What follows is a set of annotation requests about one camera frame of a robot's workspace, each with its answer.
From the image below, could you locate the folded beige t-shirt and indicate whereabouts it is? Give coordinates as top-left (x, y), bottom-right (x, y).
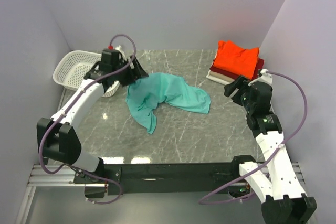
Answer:
top-left (209, 70), bottom-right (235, 83)

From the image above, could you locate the folded white t-shirt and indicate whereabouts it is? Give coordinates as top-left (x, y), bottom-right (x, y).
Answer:
top-left (206, 74), bottom-right (230, 85)

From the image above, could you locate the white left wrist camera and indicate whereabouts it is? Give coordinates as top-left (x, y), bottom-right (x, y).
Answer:
top-left (108, 45), bottom-right (124, 54)

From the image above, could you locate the white perforated plastic basket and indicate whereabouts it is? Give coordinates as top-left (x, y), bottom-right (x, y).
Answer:
top-left (52, 50), bottom-right (122, 98)

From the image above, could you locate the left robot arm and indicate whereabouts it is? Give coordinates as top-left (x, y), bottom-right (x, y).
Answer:
top-left (37, 47), bottom-right (148, 183)

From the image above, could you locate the teal t-shirt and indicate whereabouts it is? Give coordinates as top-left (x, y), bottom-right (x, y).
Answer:
top-left (125, 72), bottom-right (211, 134)

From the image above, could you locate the aluminium extrusion rail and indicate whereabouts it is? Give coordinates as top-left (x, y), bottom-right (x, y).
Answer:
top-left (17, 164), bottom-right (303, 223)

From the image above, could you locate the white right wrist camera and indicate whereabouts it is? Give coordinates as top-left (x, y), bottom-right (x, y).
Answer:
top-left (256, 69), bottom-right (273, 86)

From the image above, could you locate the folded dark red t-shirt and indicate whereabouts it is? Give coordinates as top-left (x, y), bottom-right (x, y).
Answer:
top-left (209, 58), bottom-right (264, 80)

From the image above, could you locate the folded orange t-shirt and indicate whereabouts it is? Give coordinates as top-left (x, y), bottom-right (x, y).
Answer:
top-left (214, 40), bottom-right (260, 80)

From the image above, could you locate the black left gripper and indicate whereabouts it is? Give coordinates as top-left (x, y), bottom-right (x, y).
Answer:
top-left (112, 55), bottom-right (148, 88)

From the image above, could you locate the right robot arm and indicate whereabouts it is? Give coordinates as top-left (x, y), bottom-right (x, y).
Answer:
top-left (224, 75), bottom-right (317, 223)

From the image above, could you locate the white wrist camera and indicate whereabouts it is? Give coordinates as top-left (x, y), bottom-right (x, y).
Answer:
top-left (256, 69), bottom-right (273, 86)
top-left (108, 45), bottom-right (124, 54)

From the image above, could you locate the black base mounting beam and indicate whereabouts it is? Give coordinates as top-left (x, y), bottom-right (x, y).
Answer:
top-left (73, 161), bottom-right (266, 199)

